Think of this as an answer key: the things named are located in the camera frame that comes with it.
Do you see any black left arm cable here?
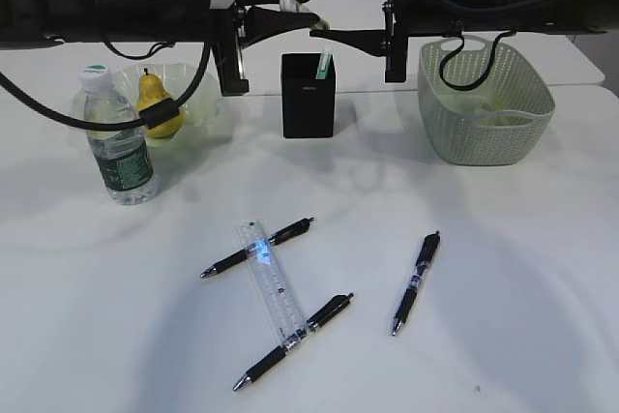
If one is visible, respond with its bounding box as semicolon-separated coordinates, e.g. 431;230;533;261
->
0;38;217;133

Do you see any clear plastic ruler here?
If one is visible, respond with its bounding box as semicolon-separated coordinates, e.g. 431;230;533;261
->
237;221;309;350

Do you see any yellow white waste paper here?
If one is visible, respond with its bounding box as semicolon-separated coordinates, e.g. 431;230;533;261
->
473;95;530;127

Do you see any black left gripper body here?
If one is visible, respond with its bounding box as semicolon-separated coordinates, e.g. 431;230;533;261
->
158;0;249;96

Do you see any yellow utility knife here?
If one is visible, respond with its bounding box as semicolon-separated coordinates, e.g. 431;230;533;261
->
279;0;330;30

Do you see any green woven plastic basket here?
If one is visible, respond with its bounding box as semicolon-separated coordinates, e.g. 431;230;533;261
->
418;36;555;166

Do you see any black square pen holder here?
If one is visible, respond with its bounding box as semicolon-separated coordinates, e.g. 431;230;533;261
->
280;53;337;139

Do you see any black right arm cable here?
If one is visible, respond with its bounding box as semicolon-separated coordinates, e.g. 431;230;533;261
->
410;0;516;91

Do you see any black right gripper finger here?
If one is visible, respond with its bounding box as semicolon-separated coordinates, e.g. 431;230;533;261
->
309;29;388;57

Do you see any black pen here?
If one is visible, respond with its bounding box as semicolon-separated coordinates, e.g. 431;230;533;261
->
391;231;440;337
233;293;354;392
200;218;315;280

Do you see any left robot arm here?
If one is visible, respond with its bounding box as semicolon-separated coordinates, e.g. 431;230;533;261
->
1;0;319;96

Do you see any black pen right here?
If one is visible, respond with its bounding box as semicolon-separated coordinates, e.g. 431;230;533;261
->
391;231;440;337

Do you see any clear plastic water bottle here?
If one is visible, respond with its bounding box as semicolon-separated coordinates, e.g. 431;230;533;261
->
79;65;159;205

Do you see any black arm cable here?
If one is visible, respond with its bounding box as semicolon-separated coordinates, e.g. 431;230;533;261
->
0;38;217;133
410;0;516;91

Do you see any yellow pear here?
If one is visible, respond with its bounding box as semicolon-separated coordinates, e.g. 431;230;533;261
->
136;68;186;139

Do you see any green wavy glass plate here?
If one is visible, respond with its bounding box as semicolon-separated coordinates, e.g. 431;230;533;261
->
71;63;221;149

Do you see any black pen lower middle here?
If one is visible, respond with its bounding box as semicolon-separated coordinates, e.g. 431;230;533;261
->
233;293;354;392

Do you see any mint green pen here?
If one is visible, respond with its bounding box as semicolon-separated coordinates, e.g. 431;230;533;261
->
315;46;333;80

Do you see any black pen upper left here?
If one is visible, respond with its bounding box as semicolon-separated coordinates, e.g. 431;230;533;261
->
200;218;315;280

